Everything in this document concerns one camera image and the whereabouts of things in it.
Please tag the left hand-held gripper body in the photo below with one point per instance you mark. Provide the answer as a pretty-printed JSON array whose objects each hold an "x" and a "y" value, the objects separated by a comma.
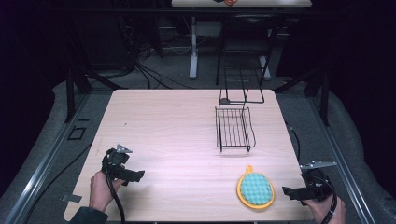
[{"x": 114, "y": 161}]

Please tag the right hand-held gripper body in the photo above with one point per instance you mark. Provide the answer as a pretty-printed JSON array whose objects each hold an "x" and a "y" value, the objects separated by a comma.
[{"x": 317, "y": 183}]

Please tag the person's right hand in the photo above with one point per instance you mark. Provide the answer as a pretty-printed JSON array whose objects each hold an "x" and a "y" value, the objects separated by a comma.
[{"x": 323, "y": 211}]

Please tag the person's left hand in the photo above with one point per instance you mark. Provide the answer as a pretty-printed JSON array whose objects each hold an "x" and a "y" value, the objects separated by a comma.
[{"x": 100, "y": 189}]

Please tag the black tape square on floor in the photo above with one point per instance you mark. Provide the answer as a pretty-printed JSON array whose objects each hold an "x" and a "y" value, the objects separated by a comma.
[{"x": 76, "y": 133}]

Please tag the grey tape piece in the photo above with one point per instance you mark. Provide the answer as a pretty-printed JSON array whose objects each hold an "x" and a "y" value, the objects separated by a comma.
[{"x": 71, "y": 198}]

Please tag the black metal stand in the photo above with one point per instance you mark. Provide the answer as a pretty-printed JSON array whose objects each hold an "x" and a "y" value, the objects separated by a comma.
[
  {"x": 317, "y": 90},
  {"x": 74, "y": 87}
]

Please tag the white table with metal legs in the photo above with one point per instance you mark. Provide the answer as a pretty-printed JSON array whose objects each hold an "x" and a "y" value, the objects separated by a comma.
[{"x": 194, "y": 46}]

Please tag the aluminium floor rail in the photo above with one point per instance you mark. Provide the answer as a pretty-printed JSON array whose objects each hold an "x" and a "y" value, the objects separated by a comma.
[
  {"x": 342, "y": 165},
  {"x": 40, "y": 165}
]

